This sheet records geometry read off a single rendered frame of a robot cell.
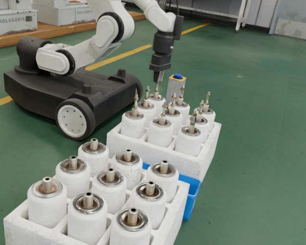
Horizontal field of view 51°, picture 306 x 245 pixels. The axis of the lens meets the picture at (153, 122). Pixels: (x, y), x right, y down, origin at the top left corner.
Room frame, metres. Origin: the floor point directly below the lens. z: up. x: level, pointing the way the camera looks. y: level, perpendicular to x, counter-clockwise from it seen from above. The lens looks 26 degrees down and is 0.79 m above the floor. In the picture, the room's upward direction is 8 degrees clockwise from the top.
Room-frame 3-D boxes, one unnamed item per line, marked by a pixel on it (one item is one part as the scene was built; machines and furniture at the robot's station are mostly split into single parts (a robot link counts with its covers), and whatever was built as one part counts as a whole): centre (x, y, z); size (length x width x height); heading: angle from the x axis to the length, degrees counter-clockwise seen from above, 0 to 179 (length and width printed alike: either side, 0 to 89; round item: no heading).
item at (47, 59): (1.70, 0.53, 0.28); 0.21 x 0.20 x 0.13; 70
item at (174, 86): (1.54, -0.09, 0.16); 0.07 x 0.07 x 0.31; 72
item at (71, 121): (1.35, 0.37, 0.10); 0.20 x 0.05 x 0.20; 70
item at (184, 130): (1.09, -0.15, 0.25); 0.08 x 0.08 x 0.01
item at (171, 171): (0.81, -0.05, 0.25); 0.08 x 0.08 x 0.01
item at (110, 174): (0.73, 0.10, 0.26); 0.02 x 0.02 x 0.03
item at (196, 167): (1.24, -0.07, 0.09); 0.39 x 0.39 x 0.18; 72
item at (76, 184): (0.76, 0.21, 0.16); 0.10 x 0.10 x 0.18
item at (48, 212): (0.65, 0.24, 0.16); 0.10 x 0.10 x 0.18
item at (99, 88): (1.68, 0.50, 0.19); 0.64 x 0.52 x 0.33; 70
